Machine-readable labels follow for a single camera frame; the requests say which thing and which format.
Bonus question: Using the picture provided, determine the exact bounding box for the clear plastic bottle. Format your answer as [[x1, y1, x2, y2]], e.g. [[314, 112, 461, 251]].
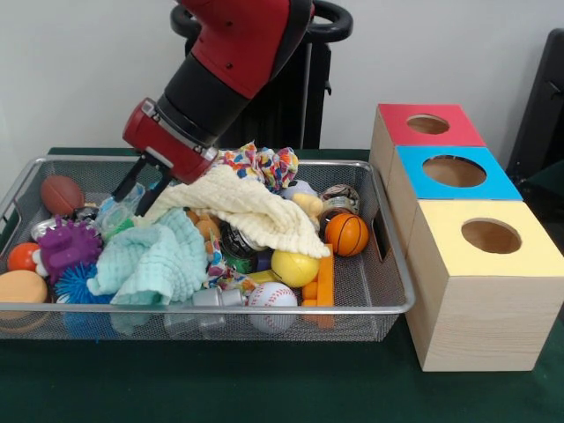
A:
[[95, 182, 147, 231]]

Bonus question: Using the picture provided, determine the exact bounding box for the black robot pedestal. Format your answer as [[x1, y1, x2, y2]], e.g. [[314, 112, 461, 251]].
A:
[[170, 0, 353, 151]]

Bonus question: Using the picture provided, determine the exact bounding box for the brown toy football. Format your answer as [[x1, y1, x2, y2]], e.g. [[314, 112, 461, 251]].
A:
[[40, 175, 85, 217]]

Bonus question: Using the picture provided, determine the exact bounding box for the cream waffle cloth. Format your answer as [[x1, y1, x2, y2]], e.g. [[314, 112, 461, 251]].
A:
[[145, 165, 332, 259]]

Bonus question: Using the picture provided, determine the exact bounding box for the colourful patterned cloth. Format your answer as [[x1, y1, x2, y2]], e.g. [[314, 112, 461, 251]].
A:
[[218, 141, 300, 193]]

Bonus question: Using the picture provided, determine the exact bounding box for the purple spiky rubber toy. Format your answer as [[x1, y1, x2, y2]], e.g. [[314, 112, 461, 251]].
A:
[[35, 215, 104, 286]]

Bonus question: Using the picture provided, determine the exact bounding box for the black chair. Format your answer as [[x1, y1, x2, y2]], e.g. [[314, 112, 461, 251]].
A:
[[506, 28, 564, 177]]

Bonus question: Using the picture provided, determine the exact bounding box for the silver mesh bin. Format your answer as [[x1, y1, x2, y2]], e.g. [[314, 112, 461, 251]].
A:
[[0, 153, 416, 343]]

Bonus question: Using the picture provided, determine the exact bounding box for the white toy baseball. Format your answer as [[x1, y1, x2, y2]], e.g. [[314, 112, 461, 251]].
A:
[[246, 282, 299, 334]]

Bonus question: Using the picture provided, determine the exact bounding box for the mint waffle cloth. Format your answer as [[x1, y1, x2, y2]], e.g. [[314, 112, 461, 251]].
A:
[[86, 206, 208, 306]]

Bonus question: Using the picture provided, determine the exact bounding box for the orange toy basketball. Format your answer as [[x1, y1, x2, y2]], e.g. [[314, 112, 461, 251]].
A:
[[324, 213, 369, 258]]

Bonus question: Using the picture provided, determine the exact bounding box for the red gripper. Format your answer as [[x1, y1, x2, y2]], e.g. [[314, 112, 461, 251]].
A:
[[112, 97, 220, 217]]

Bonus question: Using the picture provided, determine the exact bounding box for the wooden box with three holes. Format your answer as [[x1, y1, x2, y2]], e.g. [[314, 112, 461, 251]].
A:
[[368, 103, 564, 373]]

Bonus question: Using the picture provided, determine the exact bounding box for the yellow ball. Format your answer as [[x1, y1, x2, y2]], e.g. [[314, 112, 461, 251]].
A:
[[271, 250, 320, 290]]

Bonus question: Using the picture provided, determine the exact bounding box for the dark green side tablecloth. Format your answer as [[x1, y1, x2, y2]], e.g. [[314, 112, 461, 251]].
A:
[[523, 160, 564, 208]]

